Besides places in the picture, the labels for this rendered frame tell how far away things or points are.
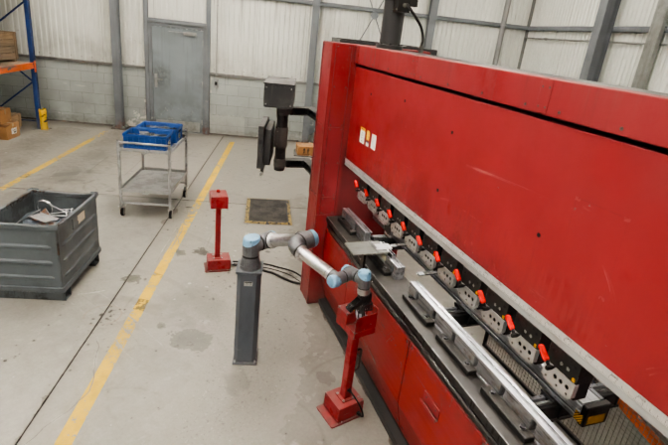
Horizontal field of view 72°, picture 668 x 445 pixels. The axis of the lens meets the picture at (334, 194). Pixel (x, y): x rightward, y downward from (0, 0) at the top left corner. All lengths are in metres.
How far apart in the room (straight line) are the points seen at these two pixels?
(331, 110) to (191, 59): 6.72
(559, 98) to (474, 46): 8.72
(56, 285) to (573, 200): 3.89
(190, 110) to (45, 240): 6.45
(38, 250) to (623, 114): 4.04
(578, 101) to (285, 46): 8.45
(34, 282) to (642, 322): 4.17
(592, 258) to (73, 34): 10.17
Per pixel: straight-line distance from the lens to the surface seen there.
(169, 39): 10.26
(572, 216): 1.91
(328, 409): 3.38
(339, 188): 3.93
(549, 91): 1.99
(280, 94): 3.77
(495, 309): 2.29
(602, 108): 1.82
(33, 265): 4.50
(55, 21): 11.01
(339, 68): 3.69
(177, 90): 10.32
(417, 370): 2.79
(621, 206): 1.78
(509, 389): 2.36
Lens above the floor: 2.38
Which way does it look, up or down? 20 degrees down
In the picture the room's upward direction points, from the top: 6 degrees clockwise
